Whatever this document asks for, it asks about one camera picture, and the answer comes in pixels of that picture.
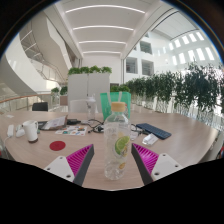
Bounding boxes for small black box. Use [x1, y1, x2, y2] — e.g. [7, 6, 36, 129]
[66, 118, 82, 126]

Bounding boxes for brown-edged printed booklet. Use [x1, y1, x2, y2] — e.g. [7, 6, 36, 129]
[40, 115, 69, 132]

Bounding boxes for dark blue keyboard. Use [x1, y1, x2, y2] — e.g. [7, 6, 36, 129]
[135, 122, 173, 140]

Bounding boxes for black tangled cables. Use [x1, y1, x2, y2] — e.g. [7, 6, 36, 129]
[87, 118, 105, 134]

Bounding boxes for clear lime-label drink bottle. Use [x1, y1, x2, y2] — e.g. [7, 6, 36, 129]
[103, 101, 132, 181]

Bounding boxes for flat round red coaster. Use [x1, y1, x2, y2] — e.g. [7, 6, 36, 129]
[49, 140, 67, 152]

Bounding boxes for black chair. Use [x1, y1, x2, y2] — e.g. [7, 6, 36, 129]
[31, 101, 49, 112]

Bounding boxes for white power strip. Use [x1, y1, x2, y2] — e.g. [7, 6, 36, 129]
[6, 124, 15, 138]

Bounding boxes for small white packet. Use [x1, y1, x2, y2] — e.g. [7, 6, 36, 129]
[130, 130, 140, 141]
[142, 133, 159, 147]

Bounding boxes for white mug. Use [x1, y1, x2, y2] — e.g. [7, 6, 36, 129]
[22, 119, 40, 143]

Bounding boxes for brown planter with green plants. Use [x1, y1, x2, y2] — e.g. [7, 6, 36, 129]
[109, 84, 131, 94]
[50, 85, 69, 107]

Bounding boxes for white cabinet with plants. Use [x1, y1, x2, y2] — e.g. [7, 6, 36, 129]
[67, 65, 113, 114]

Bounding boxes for ceiling light strips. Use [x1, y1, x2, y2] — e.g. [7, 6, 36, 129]
[64, 3, 147, 55]

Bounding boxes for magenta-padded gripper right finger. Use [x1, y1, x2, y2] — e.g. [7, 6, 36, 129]
[130, 143, 184, 186]

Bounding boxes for row of green hedge plants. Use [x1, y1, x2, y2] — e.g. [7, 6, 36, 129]
[124, 63, 224, 114]

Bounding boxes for white computer mouse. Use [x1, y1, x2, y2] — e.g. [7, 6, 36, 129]
[15, 128, 26, 138]

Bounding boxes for clear white-lidded shaker bottle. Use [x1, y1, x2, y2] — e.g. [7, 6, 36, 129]
[85, 94, 98, 121]

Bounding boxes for white chair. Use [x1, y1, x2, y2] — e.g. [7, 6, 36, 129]
[68, 99, 89, 114]

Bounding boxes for green gift bag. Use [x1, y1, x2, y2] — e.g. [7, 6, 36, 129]
[100, 91, 132, 121]

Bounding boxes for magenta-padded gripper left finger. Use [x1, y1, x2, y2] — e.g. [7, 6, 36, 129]
[43, 143, 95, 187]

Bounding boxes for colourful sticker sheet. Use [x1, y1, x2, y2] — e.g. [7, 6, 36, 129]
[54, 125, 88, 137]

